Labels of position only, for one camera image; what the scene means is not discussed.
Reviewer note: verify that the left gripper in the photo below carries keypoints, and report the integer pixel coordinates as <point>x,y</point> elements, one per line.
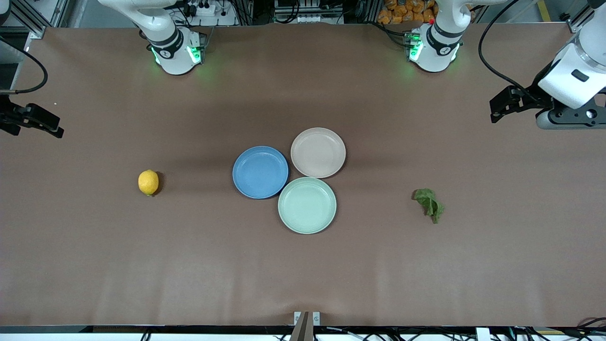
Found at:
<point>528,98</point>

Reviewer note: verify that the yellow lemon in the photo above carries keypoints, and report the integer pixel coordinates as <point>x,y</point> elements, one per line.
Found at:
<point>148,182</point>

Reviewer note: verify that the green lettuce leaf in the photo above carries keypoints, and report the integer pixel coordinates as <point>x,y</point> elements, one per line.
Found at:
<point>430,203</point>

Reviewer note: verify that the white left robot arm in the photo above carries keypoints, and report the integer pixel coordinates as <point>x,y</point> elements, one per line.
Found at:
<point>438,47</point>

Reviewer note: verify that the brown paper table cover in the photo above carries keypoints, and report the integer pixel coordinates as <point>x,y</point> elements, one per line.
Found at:
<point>94,260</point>

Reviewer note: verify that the pile of orange items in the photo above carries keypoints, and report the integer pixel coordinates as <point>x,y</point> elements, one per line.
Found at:
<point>402,12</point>

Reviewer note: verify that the white power strip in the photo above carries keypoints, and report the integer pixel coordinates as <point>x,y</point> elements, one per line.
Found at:
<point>203,8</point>

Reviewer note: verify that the beige plate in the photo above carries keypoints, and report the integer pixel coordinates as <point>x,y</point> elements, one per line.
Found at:
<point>318,152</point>

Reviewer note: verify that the blue plate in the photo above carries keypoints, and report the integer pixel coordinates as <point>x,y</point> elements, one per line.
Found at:
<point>260,173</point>

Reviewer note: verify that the white equipment rack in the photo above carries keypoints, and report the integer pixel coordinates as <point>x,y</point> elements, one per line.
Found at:
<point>307,12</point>

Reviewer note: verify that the pale green plate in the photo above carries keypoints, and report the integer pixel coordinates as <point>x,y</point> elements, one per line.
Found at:
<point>307,206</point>

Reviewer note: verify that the aluminium frame post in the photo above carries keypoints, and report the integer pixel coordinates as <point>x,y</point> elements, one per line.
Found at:
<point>35,26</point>
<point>575,23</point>

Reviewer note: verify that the metal table edge bracket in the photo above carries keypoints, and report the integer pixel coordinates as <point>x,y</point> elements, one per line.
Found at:
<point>307,327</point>

